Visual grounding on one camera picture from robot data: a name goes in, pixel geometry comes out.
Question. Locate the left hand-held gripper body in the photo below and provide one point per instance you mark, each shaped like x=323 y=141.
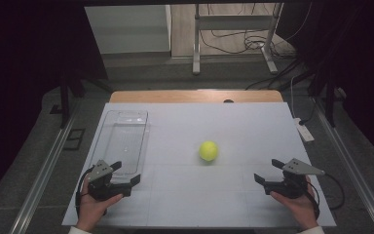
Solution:
x=102 y=190

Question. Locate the person's left hand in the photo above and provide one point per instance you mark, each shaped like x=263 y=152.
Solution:
x=91 y=211

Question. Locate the clear plastic container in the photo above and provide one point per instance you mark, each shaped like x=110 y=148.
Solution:
x=123 y=143

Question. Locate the white power strip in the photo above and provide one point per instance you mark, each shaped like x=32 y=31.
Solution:
x=303 y=130

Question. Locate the white foam board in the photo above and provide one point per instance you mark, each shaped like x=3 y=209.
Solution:
x=191 y=195

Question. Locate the grey metal stand frame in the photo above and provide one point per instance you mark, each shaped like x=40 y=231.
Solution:
x=233 y=22

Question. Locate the black square floor frame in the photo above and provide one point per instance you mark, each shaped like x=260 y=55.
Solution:
x=74 y=139

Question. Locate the white cabinet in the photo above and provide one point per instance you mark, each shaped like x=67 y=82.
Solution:
x=126 y=29

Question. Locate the yellow tennis ball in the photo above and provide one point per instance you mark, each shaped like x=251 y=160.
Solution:
x=208 y=150

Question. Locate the black stand leg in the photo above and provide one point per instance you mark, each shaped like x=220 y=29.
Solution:
x=329 y=100
x=65 y=97

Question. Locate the aluminium floor rail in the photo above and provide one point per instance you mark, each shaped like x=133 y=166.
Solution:
x=42 y=175
x=350 y=165

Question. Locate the person's right hand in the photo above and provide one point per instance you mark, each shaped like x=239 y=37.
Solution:
x=298 y=208

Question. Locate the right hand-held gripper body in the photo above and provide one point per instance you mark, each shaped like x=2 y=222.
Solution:
x=289 y=188

